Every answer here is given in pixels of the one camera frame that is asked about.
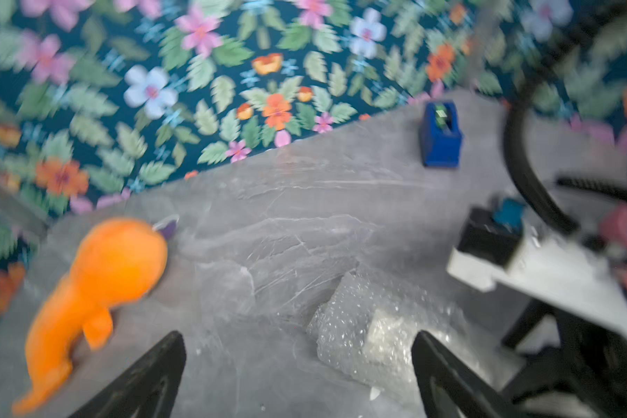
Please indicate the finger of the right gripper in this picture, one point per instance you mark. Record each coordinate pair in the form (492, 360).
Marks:
(572, 365)

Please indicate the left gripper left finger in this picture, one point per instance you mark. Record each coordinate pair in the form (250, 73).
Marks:
(148, 388)

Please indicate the orange plush toy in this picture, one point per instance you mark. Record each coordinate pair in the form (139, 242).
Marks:
(118, 262)

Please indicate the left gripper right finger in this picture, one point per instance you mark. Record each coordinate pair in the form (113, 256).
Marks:
(448, 388)

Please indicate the blue tape dispenser box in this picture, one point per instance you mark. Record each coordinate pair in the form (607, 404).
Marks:
(440, 136)

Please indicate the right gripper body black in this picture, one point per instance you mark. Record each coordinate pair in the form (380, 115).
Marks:
(613, 371)

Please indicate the clear bubble wrap sheet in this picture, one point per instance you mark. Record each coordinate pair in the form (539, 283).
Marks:
(339, 327)

